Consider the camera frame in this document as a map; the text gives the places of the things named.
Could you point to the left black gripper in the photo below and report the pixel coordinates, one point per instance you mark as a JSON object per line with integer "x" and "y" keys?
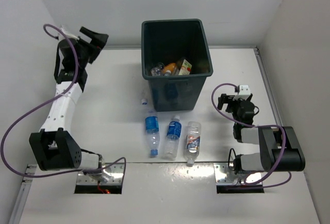
{"x": 97, "y": 39}

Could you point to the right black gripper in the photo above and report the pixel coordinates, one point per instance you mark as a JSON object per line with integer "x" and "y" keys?
{"x": 223, "y": 99}

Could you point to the clear bottle white cap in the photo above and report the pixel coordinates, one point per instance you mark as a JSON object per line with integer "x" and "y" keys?
{"x": 147, "y": 107}

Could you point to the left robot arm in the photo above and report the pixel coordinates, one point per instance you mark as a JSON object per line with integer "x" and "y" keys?
{"x": 53, "y": 146}

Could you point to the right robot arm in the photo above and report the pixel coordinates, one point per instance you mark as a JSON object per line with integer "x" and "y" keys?
{"x": 273, "y": 144}

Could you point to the clear crushed bottle in bin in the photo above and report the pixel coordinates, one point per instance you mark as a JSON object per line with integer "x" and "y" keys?
{"x": 157, "y": 70}

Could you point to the dark green plastic bin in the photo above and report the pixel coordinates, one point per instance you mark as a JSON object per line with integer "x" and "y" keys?
{"x": 170, "y": 41}

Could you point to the orange juice bottle in bin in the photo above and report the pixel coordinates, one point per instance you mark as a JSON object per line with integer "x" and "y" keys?
{"x": 170, "y": 69}

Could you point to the clear bottle orange blue label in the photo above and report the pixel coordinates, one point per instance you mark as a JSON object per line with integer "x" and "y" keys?
{"x": 192, "y": 146}

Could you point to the blue label bottle white cap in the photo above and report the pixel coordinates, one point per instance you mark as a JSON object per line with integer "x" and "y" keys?
{"x": 172, "y": 139}

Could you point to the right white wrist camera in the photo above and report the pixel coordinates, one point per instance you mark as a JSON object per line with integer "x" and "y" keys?
{"x": 243, "y": 93}

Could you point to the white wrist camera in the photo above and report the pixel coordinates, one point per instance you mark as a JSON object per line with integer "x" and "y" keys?
{"x": 66, "y": 31}
{"x": 243, "y": 93}

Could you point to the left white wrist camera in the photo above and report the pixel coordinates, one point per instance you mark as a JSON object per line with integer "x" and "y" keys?
{"x": 66, "y": 31}

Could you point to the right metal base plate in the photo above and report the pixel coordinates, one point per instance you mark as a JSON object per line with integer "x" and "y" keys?
{"x": 225, "y": 177}

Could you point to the metal base plate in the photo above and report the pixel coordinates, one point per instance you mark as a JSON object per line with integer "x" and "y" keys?
{"x": 225, "y": 177}
{"x": 111, "y": 176}

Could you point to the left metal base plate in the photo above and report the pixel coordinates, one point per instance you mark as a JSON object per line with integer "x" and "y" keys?
{"x": 111, "y": 176}

